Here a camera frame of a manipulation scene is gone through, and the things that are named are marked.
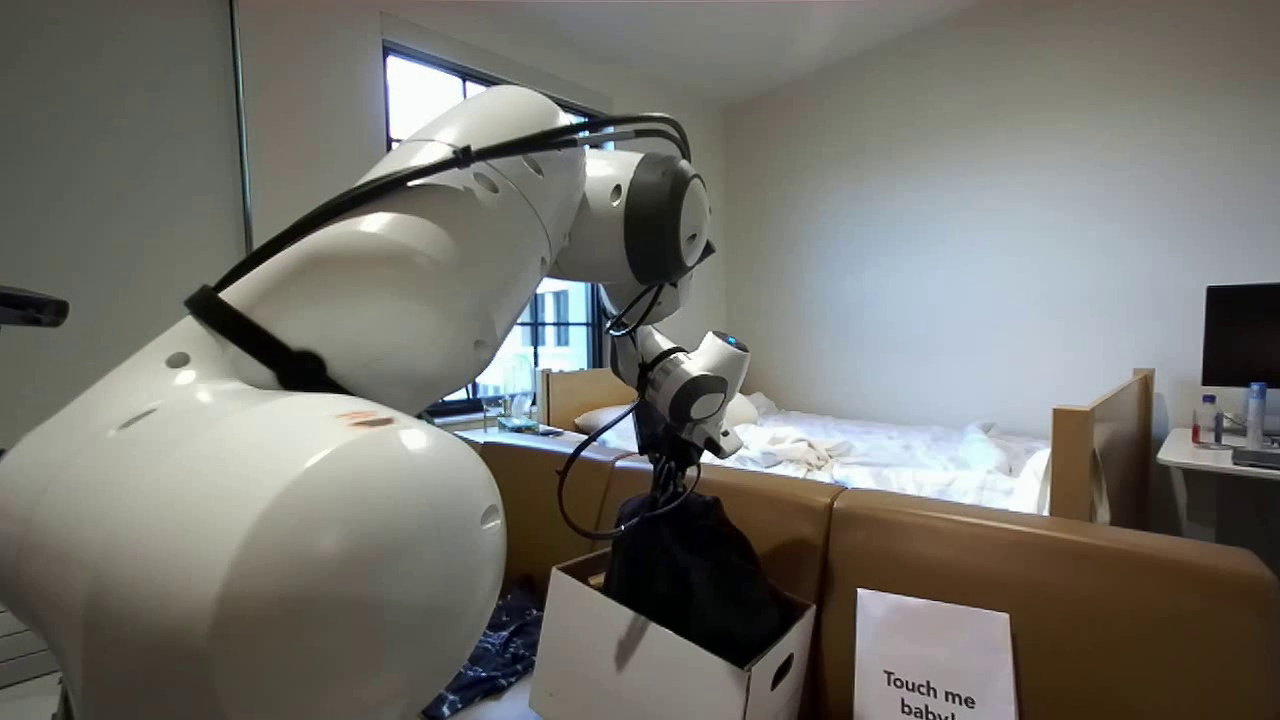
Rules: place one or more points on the tall clear bottle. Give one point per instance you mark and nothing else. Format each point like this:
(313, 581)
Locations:
(1257, 412)

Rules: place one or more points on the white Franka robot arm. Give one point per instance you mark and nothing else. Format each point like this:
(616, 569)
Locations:
(264, 532)

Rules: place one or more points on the bed with white bedding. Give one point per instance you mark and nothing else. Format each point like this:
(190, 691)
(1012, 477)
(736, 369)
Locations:
(1102, 445)

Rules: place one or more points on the cream crumpled garment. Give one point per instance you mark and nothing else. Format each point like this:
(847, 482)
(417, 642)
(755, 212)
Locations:
(806, 448)

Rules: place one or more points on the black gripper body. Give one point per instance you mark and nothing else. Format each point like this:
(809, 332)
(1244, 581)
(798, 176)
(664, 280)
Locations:
(664, 466)

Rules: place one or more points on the white cardboard box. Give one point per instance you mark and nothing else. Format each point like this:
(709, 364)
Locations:
(626, 666)

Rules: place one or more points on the white desk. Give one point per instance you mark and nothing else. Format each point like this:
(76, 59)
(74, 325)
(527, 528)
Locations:
(1206, 456)

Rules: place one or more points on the white bedsheet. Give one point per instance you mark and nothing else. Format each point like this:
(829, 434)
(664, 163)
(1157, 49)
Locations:
(883, 462)

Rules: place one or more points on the small plastic bottle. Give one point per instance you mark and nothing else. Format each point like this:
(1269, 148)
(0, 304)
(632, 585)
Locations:
(1211, 427)

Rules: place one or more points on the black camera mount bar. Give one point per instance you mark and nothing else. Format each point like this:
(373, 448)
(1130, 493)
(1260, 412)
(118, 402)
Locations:
(28, 309)

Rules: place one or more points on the black jersey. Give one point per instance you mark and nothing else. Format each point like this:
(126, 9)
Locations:
(695, 573)

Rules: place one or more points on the white paper sign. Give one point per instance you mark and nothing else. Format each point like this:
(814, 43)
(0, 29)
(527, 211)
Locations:
(933, 661)

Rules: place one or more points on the blue patterned cloth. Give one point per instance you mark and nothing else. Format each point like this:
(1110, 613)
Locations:
(493, 653)

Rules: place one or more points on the window with dark frame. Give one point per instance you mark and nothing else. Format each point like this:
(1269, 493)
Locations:
(427, 101)

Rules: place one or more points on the black computer monitor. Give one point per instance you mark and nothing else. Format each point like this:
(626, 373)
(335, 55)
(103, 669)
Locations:
(1244, 332)

